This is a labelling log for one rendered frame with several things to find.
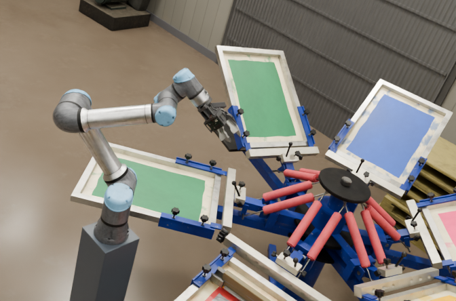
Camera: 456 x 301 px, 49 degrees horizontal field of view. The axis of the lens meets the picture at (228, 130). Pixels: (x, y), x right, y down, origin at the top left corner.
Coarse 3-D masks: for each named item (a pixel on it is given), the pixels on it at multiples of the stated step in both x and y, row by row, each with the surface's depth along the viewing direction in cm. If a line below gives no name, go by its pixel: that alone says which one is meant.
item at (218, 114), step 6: (198, 108) 200; (204, 108) 197; (210, 108) 201; (216, 108) 205; (222, 108) 204; (204, 114) 201; (210, 114) 201; (216, 114) 199; (222, 114) 203; (210, 120) 200; (216, 120) 199; (222, 120) 200; (210, 126) 201; (216, 126) 200; (222, 126) 200
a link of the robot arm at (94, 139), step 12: (72, 96) 199; (84, 96) 203; (96, 132) 207; (96, 144) 208; (108, 144) 213; (96, 156) 211; (108, 156) 212; (108, 168) 214; (120, 168) 217; (108, 180) 216; (120, 180) 216; (132, 180) 221
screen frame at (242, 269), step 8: (232, 264) 255; (240, 264) 254; (240, 272) 253; (248, 272) 252; (208, 280) 241; (256, 280) 249; (264, 280) 250; (192, 288) 233; (200, 288) 236; (264, 288) 248; (272, 288) 246; (184, 296) 227; (192, 296) 231; (280, 296) 244; (288, 296) 245
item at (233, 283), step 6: (228, 270) 239; (228, 276) 236; (234, 276) 237; (228, 282) 237; (234, 282) 235; (240, 282) 234; (234, 288) 236; (240, 288) 234; (246, 288) 232; (252, 288) 233; (240, 294) 235; (246, 294) 233; (252, 294) 231; (258, 294) 231; (246, 300) 234; (252, 300) 232; (258, 300) 230; (264, 300) 229; (270, 300) 230
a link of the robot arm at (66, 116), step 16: (64, 112) 189; (80, 112) 188; (96, 112) 189; (112, 112) 188; (128, 112) 188; (144, 112) 188; (160, 112) 185; (64, 128) 190; (80, 128) 188; (96, 128) 191
